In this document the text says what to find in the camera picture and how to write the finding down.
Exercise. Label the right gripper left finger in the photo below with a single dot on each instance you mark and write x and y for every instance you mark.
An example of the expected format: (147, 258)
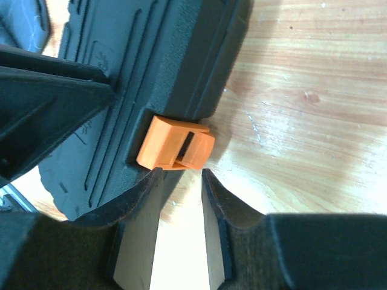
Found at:
(111, 247)

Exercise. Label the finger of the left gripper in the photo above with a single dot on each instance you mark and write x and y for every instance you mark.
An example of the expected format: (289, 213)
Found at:
(41, 109)
(20, 67)

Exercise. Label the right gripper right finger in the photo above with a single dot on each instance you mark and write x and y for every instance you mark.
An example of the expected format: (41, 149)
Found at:
(250, 250)

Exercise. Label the black plastic tool case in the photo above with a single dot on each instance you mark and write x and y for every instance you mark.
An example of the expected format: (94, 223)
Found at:
(168, 58)

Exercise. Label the grey checked cloth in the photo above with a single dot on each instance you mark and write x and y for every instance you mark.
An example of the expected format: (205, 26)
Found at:
(25, 24)

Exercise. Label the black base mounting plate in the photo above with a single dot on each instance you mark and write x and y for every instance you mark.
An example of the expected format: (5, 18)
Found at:
(13, 200)

